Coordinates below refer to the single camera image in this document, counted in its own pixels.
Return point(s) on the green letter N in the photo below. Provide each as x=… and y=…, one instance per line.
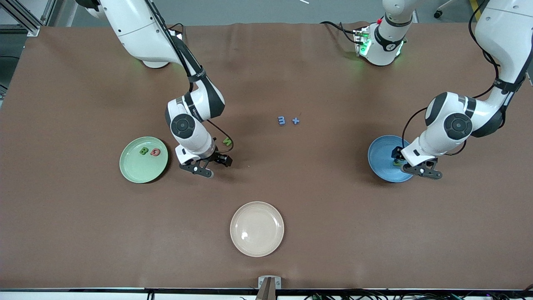
x=227, y=141

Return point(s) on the pink letter Q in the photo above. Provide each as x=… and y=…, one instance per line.
x=155, y=152

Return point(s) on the green letter B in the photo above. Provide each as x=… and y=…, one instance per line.
x=144, y=151

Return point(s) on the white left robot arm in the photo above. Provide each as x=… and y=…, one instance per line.
x=504, y=29

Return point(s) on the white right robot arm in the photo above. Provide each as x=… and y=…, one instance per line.
x=137, y=33

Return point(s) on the blue plate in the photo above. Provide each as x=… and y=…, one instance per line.
x=379, y=162

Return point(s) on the brown table mat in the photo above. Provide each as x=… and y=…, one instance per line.
x=250, y=187

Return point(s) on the light green plate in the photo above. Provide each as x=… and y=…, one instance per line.
x=141, y=173

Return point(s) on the beige plate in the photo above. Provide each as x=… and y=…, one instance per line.
x=257, y=229

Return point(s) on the black chair caster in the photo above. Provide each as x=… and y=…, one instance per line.
x=437, y=14

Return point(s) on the metal table edge bracket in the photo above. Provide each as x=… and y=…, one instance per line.
x=277, y=283

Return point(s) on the brown camera post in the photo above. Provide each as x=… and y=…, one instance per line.
x=266, y=291

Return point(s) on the aluminium frame post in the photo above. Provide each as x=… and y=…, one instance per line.
x=49, y=10
x=31, y=29

